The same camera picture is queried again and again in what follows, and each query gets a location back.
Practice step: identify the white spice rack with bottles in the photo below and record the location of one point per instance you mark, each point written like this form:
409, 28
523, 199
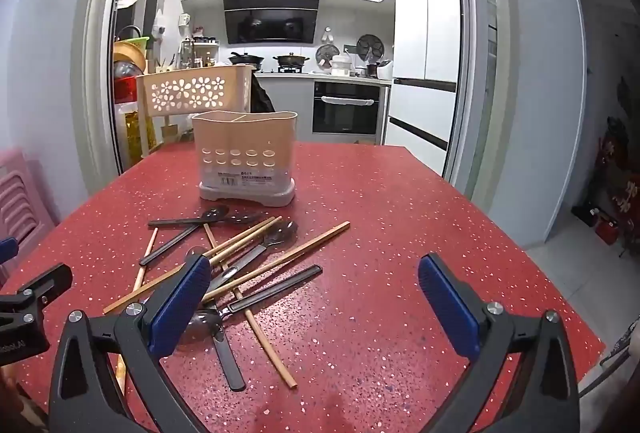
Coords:
206, 53

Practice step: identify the black wall outlet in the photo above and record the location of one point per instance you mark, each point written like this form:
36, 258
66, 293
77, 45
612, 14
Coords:
350, 50

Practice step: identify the dark ceramic pot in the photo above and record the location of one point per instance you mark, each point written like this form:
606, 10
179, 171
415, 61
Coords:
372, 69

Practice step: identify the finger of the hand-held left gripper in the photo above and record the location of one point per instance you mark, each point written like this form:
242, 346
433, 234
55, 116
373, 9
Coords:
6, 250
40, 288

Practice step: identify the black trash bag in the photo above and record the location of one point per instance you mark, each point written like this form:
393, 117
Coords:
261, 95

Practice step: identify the large round dark trivet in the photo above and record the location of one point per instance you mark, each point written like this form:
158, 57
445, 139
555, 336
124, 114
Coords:
370, 46

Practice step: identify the pink plastic stool stack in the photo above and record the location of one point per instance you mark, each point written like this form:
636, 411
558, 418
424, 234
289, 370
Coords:
20, 203

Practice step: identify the white rice cooker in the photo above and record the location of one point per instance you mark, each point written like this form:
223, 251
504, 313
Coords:
386, 70

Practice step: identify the black wok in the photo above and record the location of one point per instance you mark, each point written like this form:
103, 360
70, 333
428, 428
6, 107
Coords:
247, 59

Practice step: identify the grey patterned cloth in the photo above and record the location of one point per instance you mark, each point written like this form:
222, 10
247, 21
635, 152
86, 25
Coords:
625, 338

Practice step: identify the beige flower-cutout storage cart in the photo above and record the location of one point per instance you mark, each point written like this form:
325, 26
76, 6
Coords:
200, 73

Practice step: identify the black range hood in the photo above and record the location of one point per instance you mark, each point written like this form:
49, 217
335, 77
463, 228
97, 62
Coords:
270, 25

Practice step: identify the red festive decorations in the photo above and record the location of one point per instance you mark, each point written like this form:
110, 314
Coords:
617, 163

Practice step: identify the round wooden board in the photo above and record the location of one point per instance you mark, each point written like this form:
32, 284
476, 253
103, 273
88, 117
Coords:
127, 58

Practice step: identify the metal kitchen faucet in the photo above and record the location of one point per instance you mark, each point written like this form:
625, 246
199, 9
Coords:
130, 29

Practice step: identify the white stacked pot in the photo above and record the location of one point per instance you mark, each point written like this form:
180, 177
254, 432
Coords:
341, 65

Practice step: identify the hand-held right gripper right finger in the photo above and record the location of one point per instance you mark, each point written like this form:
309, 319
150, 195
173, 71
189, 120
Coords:
450, 303

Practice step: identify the metal bowl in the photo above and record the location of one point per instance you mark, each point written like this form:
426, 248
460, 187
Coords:
125, 70

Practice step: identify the brown cardboard piece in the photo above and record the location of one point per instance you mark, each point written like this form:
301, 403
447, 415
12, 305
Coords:
169, 133

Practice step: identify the grey sliding door frame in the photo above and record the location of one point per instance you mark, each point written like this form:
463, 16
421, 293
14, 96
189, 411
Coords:
100, 63

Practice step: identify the small round dark trivet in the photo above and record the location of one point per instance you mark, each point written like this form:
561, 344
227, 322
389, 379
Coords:
327, 54

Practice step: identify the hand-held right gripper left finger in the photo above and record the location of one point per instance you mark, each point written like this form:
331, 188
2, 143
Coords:
180, 303

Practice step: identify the black built-in oven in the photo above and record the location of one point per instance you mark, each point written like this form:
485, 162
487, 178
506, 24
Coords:
345, 113

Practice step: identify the white wall hook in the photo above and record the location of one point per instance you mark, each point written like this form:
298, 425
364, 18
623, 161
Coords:
328, 33

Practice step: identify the green plastic basket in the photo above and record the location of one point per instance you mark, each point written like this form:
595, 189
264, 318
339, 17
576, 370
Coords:
140, 42

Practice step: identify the white refrigerator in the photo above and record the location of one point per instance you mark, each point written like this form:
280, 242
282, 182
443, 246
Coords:
440, 38

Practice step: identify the wooden chopstick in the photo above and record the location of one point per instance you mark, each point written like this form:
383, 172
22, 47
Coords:
120, 373
320, 238
272, 353
130, 300
235, 249
145, 263

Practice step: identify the lidded dark wok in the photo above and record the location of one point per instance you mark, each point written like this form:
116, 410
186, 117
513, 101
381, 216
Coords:
291, 60

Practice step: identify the beige plastic utensil holder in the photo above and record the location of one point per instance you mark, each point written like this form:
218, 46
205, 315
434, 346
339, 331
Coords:
235, 133

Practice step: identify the white hanging plastic bag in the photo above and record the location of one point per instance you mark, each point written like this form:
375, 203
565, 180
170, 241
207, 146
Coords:
159, 28

